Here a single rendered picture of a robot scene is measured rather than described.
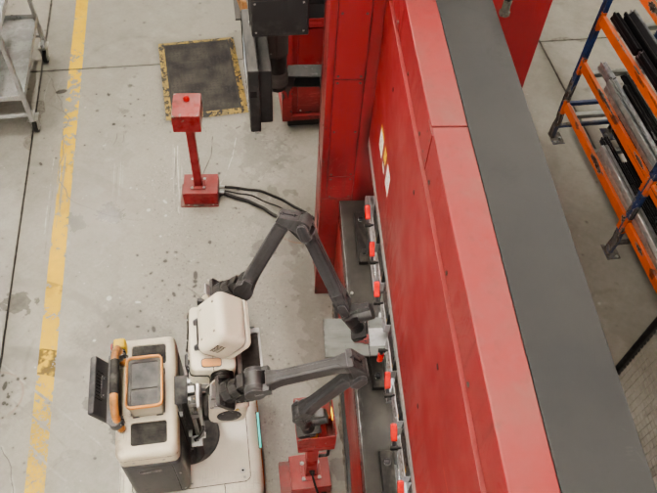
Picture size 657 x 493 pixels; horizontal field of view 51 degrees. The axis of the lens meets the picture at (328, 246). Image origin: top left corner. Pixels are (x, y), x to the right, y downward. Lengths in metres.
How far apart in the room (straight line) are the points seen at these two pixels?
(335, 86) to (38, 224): 2.47
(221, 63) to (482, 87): 3.86
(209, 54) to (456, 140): 4.10
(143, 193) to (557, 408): 3.73
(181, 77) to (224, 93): 0.38
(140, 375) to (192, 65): 3.20
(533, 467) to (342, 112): 2.04
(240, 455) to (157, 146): 2.44
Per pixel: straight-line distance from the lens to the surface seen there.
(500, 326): 1.51
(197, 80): 5.52
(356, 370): 2.48
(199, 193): 4.57
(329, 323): 2.96
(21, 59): 5.48
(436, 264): 1.88
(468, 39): 2.16
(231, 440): 3.52
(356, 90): 3.01
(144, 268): 4.41
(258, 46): 3.26
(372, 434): 2.89
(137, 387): 2.98
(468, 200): 1.70
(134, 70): 5.71
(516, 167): 1.81
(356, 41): 2.85
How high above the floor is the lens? 3.56
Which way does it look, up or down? 53 degrees down
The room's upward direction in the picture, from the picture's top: 4 degrees clockwise
